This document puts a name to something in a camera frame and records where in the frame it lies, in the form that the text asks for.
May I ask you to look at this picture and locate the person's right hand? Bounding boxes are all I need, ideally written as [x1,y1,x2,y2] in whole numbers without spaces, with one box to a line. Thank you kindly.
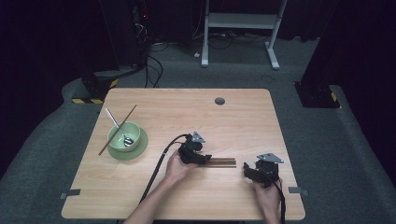
[252,178,283,217]

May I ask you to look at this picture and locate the person's left hand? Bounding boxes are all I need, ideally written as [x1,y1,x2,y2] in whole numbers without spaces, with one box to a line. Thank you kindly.
[163,148,199,186]

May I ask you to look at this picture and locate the black floor cable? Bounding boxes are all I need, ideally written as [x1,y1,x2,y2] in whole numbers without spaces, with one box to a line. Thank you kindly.
[144,54,164,89]

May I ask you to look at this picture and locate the single brown wooden chopstick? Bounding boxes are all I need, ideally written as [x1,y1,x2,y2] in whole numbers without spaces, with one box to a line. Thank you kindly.
[98,105,138,157]

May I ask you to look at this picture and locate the metal spoon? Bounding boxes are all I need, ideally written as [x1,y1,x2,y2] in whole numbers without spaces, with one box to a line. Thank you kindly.
[105,107,135,147]

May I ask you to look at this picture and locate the row of brown wooden chopsticks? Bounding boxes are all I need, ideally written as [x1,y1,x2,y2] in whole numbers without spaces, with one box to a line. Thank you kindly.
[197,157,237,169]

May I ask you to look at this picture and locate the white metal stand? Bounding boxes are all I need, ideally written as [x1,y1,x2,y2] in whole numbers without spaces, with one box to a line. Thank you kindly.
[201,0,288,71]

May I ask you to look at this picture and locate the bundle of floor cables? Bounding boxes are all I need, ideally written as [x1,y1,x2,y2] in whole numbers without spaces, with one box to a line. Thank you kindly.
[207,30,273,51]

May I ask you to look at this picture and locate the grey tape strip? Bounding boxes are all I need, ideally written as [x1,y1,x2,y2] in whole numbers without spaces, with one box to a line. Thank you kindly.
[288,186,309,197]
[60,189,81,201]

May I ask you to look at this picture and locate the black equipment rack with cables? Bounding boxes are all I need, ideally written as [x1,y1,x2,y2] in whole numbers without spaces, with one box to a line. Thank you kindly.
[98,0,151,70]

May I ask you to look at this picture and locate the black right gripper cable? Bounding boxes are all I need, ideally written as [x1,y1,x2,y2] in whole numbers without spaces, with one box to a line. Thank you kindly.
[273,181,287,224]

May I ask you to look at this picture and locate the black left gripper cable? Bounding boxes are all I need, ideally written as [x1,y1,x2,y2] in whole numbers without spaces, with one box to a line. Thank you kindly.
[139,133,191,203]

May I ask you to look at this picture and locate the black stand with hazard stripes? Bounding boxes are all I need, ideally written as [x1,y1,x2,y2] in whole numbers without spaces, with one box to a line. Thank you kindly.
[71,69,120,105]
[293,0,353,109]

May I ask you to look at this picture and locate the green ceramic bowl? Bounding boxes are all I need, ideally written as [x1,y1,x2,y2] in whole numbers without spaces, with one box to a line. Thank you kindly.
[106,120,142,153]

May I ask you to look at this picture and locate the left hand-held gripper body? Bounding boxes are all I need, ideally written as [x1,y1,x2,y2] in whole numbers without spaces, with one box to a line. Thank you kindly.
[177,131,206,165]

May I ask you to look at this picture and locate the green saucer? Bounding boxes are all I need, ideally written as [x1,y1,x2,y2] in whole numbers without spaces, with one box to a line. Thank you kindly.
[106,126,149,161]

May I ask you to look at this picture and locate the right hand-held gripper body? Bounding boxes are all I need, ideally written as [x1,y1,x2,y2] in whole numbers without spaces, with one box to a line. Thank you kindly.
[255,152,285,189]

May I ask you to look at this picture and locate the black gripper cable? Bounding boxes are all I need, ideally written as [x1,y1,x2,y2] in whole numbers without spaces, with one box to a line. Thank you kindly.
[273,181,287,224]
[139,133,191,203]

